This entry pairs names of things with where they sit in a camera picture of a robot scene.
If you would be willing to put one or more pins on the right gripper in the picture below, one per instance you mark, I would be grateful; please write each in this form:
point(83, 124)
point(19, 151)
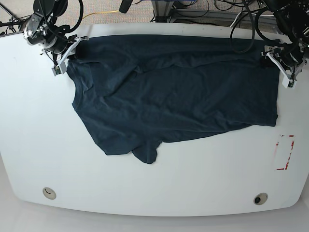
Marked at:
point(36, 32)

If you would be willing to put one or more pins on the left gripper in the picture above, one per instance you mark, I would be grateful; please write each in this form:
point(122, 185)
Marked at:
point(290, 58)

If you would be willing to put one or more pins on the dark blue T-shirt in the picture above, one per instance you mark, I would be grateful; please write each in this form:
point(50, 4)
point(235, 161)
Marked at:
point(134, 92)

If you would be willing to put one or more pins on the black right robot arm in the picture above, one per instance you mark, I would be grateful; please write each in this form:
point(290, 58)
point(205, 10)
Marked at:
point(51, 10)

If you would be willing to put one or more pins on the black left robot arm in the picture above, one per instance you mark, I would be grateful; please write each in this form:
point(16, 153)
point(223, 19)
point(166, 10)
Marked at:
point(292, 17)

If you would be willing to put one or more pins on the black microphone object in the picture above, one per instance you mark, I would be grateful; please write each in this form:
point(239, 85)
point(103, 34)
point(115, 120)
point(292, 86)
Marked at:
point(125, 5)

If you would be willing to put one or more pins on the red tape rectangle marking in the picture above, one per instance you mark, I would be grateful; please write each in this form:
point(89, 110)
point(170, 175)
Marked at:
point(283, 152)

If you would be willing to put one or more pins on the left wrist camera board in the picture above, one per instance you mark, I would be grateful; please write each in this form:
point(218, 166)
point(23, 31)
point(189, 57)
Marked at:
point(287, 83)

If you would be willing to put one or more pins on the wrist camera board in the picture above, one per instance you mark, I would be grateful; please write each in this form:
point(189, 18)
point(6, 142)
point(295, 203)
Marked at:
point(287, 83)
point(58, 70)

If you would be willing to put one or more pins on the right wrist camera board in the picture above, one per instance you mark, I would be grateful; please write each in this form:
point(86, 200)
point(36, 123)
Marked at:
point(58, 70)

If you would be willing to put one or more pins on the right table cable grommet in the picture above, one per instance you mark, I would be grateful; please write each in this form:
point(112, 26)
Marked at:
point(260, 199)

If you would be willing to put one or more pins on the table cable grommet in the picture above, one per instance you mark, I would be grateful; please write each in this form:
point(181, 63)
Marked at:
point(49, 193)
point(260, 199)

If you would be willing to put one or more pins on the left table cable grommet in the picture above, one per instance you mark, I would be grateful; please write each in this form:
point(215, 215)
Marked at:
point(49, 193)

